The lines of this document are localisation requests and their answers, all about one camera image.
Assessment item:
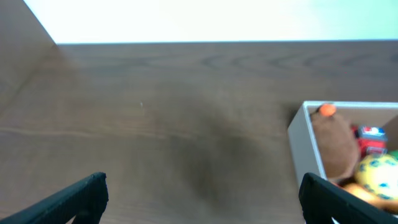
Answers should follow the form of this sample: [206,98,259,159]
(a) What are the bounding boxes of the green plastic turbine wheel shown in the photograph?
[388,151,398,158]

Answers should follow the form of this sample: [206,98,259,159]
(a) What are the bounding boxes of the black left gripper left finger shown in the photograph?
[1,172,109,224]

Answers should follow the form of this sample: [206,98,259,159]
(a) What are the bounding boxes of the red toy fire truck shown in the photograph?
[351,126,388,158]

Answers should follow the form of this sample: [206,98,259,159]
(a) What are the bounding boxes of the white cardboard box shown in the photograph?
[288,101,397,185]

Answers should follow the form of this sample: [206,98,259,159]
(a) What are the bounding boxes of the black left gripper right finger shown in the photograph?
[298,172,397,224]

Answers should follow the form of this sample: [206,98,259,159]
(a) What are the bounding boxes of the yellow ball with blue letters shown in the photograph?
[354,154,397,200]

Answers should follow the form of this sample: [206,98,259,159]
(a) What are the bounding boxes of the brown plush bear toy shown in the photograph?
[310,103,360,182]

